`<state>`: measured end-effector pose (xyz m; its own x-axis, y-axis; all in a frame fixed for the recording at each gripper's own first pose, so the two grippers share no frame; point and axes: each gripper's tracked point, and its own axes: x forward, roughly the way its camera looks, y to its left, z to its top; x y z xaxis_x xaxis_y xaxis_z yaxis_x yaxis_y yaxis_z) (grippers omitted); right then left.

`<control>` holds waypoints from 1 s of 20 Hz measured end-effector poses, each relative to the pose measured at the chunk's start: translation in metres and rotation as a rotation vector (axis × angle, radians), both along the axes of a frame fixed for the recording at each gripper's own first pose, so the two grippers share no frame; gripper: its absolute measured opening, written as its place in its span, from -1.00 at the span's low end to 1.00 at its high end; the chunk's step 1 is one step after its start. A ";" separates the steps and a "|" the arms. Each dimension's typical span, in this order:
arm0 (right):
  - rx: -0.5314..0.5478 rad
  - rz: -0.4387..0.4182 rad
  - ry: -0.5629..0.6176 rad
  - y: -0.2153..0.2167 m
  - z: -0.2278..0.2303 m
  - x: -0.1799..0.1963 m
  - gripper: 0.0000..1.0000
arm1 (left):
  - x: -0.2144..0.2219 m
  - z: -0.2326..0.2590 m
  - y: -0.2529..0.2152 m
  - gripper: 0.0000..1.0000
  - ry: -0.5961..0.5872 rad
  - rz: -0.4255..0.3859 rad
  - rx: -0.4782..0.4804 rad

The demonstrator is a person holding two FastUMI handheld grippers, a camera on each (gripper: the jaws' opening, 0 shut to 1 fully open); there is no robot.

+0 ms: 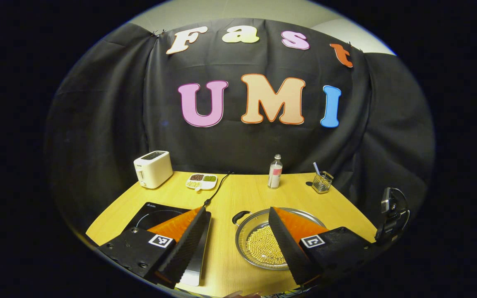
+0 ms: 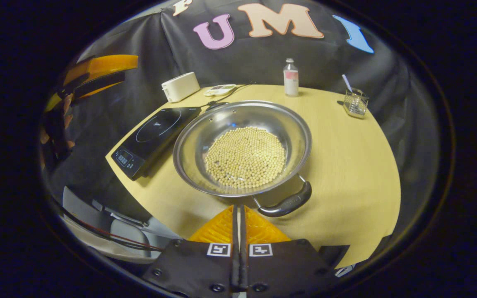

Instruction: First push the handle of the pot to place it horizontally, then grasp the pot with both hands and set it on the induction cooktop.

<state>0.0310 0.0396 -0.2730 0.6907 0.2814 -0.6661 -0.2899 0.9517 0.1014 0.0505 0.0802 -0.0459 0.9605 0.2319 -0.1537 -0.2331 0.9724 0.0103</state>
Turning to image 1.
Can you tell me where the pile of yellow soybeans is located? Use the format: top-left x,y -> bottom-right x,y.
246,224 -> 287,266

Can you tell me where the black induction cooktop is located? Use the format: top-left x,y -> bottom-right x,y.
125,202 -> 212,287

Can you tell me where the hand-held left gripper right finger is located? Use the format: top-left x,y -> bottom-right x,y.
270,207 -> 378,286

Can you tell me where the white divided dish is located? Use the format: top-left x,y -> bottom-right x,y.
185,173 -> 218,191

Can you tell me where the white toaster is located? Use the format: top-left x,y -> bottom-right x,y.
133,150 -> 173,190

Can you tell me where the black power cable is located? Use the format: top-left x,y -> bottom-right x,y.
202,171 -> 235,207

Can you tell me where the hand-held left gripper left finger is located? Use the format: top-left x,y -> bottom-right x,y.
98,206 -> 212,289

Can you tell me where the steel pot with black handles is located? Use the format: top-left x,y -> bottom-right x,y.
232,208 -> 328,272

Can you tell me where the black backdrop cloth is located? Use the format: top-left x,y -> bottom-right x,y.
44,17 -> 436,232

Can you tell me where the metal wire holder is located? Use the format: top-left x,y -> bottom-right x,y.
312,171 -> 334,194

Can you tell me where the clear bottle with pink label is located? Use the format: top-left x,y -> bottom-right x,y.
268,154 -> 283,190

